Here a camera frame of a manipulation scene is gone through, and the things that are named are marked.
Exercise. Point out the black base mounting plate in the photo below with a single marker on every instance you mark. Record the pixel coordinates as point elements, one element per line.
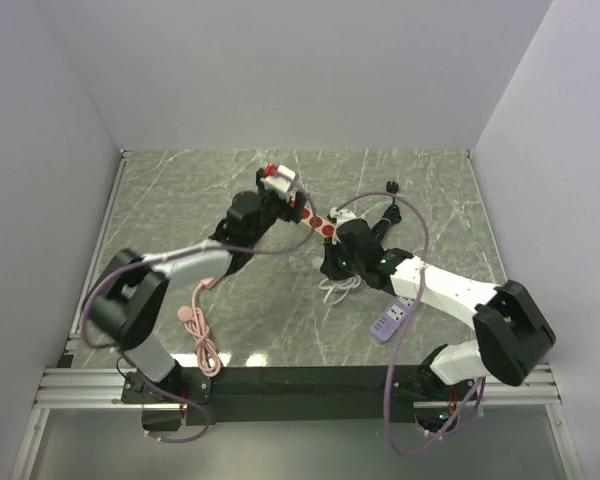
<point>261,394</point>

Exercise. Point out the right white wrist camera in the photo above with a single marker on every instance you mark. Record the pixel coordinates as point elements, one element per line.
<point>339,216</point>

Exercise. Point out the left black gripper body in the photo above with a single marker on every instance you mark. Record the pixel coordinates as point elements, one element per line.
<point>275,207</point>

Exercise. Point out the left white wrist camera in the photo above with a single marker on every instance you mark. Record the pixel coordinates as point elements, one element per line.
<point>280,179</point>

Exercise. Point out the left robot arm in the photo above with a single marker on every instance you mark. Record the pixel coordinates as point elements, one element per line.
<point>126,299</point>

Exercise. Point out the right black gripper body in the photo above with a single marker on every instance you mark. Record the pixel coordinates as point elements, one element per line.
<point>340,263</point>

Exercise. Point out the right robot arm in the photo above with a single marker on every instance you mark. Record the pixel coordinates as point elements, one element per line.
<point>511,334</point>

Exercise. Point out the beige red power strip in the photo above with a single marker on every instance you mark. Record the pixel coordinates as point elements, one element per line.
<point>323,227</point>

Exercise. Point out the purple power strip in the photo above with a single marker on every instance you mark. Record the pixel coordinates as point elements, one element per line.
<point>390,320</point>

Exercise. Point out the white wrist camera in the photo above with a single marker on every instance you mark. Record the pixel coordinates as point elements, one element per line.
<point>280,179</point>
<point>339,216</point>

